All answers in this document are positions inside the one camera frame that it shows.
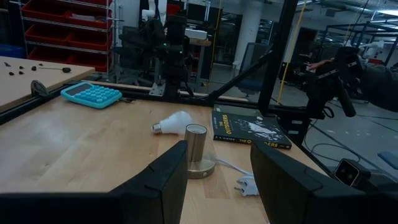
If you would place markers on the person's forearm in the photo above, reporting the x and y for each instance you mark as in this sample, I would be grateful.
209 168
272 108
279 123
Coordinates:
381 87

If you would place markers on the small black table-level camera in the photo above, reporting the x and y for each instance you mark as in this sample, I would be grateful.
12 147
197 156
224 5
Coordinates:
348 172

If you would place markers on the brass lamp base with socket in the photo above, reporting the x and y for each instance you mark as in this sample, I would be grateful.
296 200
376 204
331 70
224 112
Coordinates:
196 146

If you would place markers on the black metal frame rig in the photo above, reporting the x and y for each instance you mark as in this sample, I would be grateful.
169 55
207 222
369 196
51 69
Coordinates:
357 31

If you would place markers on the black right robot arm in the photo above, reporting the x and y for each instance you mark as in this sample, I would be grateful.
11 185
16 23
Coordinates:
175 53

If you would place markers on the teal calculator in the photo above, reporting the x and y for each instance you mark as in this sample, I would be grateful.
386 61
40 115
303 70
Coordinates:
91 95

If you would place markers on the blue floor mat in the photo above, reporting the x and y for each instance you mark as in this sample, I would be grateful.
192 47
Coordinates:
388 159

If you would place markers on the dark blue bin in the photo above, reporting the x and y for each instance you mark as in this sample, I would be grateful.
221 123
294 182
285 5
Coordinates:
11 50

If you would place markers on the small black knob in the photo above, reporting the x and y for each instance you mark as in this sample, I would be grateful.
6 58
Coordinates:
66 70

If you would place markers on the black aluminium table frame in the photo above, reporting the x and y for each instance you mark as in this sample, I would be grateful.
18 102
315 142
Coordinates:
276 62

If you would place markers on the blue office chair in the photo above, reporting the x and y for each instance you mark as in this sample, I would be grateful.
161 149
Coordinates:
253 68

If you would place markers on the metal rack with red bins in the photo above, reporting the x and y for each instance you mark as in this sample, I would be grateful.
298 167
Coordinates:
68 34

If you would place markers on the black frame clamp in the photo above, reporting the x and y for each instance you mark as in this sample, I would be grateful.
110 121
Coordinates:
38 89

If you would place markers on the person's hand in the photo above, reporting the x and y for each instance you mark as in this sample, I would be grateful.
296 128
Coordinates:
317 64

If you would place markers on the olive green notebook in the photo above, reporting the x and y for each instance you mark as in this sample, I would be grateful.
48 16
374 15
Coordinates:
236 109

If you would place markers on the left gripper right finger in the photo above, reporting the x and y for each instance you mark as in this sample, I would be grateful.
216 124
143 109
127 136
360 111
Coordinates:
289 193

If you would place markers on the white lightbulb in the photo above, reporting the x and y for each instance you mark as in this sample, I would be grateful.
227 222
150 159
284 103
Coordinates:
175 123

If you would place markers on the light wooden desk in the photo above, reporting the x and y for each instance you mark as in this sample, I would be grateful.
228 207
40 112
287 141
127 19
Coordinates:
31 81

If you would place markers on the black Outsiders paperback book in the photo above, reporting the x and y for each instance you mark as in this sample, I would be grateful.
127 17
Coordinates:
248 129

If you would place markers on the black handheld controller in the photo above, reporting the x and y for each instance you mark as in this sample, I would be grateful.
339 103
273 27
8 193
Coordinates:
339 77

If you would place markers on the black allen key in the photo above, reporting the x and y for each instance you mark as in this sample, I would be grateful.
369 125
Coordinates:
49 68

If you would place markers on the white box on stand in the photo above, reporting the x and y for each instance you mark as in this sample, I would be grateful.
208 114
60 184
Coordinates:
196 34

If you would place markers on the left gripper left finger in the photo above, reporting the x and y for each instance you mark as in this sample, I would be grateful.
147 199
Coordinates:
155 193

